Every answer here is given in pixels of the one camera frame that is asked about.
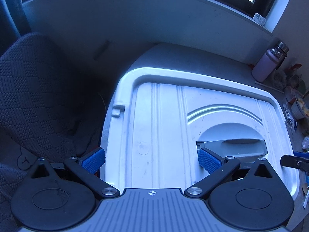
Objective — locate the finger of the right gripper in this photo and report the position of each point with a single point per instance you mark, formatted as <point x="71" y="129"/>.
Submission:
<point x="301" y="154"/>

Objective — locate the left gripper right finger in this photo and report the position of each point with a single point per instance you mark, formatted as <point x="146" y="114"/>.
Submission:
<point x="220" y="170"/>

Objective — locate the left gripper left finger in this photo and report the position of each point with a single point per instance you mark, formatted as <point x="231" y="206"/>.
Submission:
<point x="83" y="171"/>

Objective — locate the white bin lid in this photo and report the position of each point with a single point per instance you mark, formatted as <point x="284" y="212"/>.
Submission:
<point x="158" y="117"/>

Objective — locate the white oval bottle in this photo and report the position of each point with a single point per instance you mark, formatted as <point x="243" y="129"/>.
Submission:
<point x="305" y="143"/>

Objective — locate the white ointment tube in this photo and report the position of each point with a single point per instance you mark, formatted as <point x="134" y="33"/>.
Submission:
<point x="306" y="197"/>

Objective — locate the white ceramic bowl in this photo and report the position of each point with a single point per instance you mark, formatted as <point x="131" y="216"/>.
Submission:
<point x="299" y="108"/>

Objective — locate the red small box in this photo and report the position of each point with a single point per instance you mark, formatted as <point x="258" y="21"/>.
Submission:
<point x="294" y="67"/>

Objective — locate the pink insulated bottle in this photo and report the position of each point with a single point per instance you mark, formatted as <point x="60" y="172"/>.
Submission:
<point x="266" y="64"/>

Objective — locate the small white sill device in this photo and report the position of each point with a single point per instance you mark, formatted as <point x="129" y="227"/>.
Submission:
<point x="259" y="19"/>

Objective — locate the blue curtain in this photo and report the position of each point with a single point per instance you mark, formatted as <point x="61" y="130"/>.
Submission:
<point x="13" y="24"/>

